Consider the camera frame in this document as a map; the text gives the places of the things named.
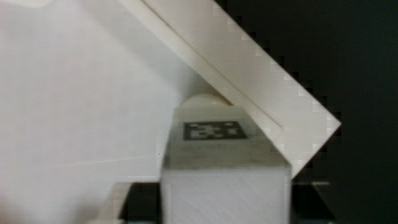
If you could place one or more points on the white square tabletop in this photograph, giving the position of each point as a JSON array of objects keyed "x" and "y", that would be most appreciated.
[{"x": 105, "y": 61}]

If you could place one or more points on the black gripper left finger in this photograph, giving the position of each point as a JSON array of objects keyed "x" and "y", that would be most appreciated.
[{"x": 131, "y": 205}]

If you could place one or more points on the white table leg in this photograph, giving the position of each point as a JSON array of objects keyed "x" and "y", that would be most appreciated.
[{"x": 224, "y": 179}]

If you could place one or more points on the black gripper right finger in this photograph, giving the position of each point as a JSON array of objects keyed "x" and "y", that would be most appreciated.
[{"x": 309, "y": 208}]

